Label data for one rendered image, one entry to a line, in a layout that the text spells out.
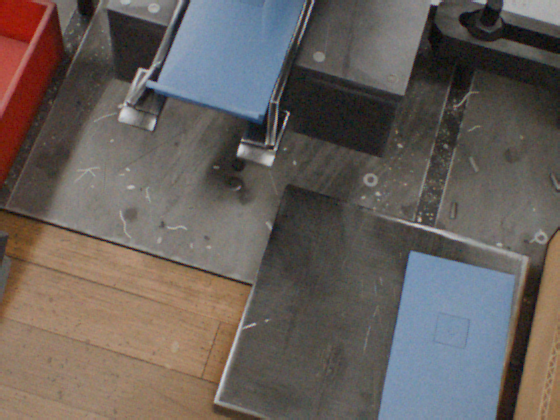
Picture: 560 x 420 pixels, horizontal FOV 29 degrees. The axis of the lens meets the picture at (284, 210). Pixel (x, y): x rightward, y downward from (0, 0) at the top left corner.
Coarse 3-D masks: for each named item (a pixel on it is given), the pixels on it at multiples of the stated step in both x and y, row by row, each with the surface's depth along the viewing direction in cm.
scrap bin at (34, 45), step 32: (0, 0) 75; (32, 0) 74; (0, 32) 78; (32, 32) 77; (0, 64) 78; (32, 64) 73; (0, 96) 77; (32, 96) 75; (0, 128) 70; (0, 160) 72
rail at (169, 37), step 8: (184, 0) 71; (176, 8) 71; (184, 8) 71; (176, 16) 70; (176, 24) 70; (168, 32) 70; (176, 32) 70; (168, 40) 70; (160, 48) 69; (168, 48) 69; (160, 56) 69; (160, 64) 69; (160, 72) 69
